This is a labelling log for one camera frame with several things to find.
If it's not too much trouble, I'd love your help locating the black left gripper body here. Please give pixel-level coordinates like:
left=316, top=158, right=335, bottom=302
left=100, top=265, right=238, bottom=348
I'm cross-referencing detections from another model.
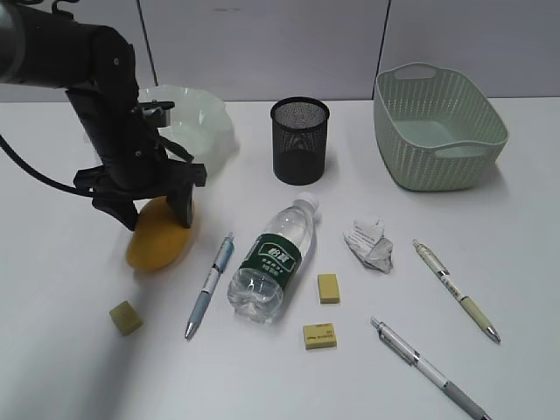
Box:
left=66, top=87, right=207, bottom=201

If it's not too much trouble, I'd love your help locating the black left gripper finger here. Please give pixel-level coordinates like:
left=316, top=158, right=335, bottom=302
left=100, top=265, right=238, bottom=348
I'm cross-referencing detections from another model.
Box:
left=166, top=184, right=193, bottom=228
left=92, top=198, right=139, bottom=231

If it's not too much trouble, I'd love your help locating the yellow mango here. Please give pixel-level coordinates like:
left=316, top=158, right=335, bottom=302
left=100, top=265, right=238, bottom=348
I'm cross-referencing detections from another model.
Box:
left=126, top=197, right=193, bottom=271

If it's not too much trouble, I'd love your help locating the clear water bottle green label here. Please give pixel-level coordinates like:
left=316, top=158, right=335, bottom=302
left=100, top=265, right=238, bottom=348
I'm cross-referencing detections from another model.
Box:
left=227, top=192, right=319, bottom=324

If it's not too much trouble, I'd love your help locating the white waste paper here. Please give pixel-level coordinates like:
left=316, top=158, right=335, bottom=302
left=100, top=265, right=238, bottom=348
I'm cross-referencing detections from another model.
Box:
left=343, top=215, right=393, bottom=274

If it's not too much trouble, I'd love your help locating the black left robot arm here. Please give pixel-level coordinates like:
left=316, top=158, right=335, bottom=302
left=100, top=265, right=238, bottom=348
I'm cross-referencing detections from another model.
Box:
left=1, top=1, right=207, bottom=230

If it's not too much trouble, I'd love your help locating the blue white ballpoint pen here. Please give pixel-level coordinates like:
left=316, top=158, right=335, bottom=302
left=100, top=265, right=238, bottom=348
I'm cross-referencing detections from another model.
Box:
left=185, top=232, right=235, bottom=340

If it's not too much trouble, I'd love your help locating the pale green wavy glass plate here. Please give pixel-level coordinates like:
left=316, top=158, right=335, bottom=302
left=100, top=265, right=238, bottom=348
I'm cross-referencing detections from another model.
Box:
left=139, top=85, right=239, bottom=178

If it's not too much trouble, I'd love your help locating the yellow eraser far left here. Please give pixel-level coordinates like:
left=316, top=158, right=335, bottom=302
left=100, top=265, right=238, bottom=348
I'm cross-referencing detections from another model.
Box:
left=109, top=301, right=144, bottom=336

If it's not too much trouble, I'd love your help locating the black mesh pen holder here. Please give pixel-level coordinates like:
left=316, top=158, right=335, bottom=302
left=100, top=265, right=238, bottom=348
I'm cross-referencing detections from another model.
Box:
left=270, top=96, right=330, bottom=186

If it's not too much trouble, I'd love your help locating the yellow eraser centre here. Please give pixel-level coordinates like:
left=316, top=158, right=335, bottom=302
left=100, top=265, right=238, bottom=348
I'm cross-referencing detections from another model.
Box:
left=318, top=273, right=340, bottom=304

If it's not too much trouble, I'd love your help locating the yellow eraser with red print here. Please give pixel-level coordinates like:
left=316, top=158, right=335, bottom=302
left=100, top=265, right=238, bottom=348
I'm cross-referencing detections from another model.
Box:
left=303, top=323, right=337, bottom=350

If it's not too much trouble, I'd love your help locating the grey white mechanical pen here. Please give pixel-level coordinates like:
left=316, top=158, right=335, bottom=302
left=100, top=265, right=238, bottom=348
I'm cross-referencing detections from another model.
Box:
left=370, top=317, right=491, bottom=420

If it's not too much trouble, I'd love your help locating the beige white ballpoint pen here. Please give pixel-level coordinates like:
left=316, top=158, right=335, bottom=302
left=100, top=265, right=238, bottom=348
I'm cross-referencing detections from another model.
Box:
left=412, top=239, right=501, bottom=344

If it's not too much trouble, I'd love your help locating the green woven plastic basket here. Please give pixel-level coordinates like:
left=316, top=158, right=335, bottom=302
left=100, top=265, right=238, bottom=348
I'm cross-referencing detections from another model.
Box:
left=374, top=63, right=508, bottom=192

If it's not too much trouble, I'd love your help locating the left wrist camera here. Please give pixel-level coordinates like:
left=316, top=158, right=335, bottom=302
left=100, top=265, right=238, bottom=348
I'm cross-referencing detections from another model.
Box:
left=139, top=100, right=175, bottom=129

